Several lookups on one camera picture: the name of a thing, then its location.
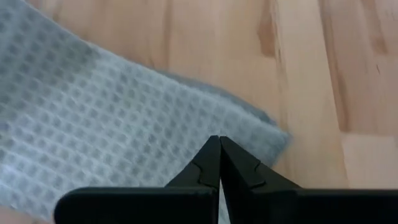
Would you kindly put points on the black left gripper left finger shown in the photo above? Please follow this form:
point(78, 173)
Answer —
point(205, 168)

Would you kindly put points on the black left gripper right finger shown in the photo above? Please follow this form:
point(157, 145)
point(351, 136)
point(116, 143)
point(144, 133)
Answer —
point(242, 174)

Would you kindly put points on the grey waffle microfiber towel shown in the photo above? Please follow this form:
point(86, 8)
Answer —
point(93, 109)

